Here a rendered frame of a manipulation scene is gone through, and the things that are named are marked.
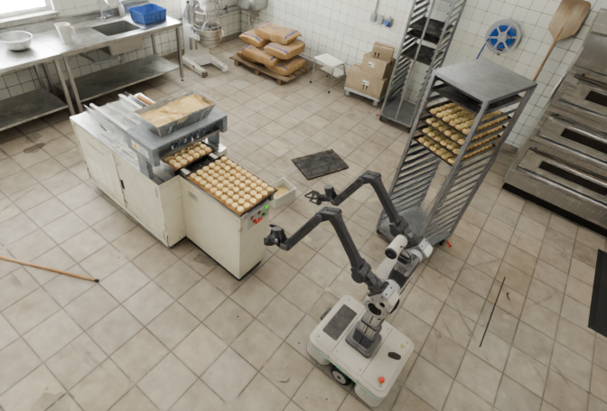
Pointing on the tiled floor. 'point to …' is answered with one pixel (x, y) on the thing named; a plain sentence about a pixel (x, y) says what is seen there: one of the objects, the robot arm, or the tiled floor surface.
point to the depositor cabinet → (157, 200)
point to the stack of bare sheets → (320, 163)
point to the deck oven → (570, 141)
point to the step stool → (330, 67)
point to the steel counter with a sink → (134, 39)
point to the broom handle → (49, 268)
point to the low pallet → (269, 70)
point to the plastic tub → (282, 192)
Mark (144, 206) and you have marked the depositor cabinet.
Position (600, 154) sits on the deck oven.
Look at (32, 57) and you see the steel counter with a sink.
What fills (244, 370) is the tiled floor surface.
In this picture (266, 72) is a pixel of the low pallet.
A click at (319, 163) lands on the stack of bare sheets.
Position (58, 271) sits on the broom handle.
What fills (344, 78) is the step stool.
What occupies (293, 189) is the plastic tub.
